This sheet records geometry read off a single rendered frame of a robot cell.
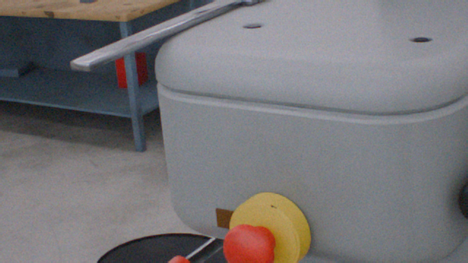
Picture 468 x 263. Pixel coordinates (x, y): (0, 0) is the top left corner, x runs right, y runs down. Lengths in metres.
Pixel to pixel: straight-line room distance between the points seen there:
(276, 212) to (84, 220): 4.39
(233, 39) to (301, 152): 0.11
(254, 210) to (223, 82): 0.10
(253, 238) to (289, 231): 0.03
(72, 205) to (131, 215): 0.40
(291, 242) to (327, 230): 0.03
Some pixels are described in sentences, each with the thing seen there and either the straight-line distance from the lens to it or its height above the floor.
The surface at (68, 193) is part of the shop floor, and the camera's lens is 5.42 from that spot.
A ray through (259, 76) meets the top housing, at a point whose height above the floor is 1.88.
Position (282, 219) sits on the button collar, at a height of 1.78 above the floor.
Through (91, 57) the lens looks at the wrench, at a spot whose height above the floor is 1.90.
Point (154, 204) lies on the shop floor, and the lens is 5.12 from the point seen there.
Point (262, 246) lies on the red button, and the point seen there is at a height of 1.77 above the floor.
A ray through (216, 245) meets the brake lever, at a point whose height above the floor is 1.70.
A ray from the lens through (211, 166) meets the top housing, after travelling 0.73.
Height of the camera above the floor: 2.07
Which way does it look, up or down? 20 degrees down
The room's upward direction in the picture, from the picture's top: 6 degrees counter-clockwise
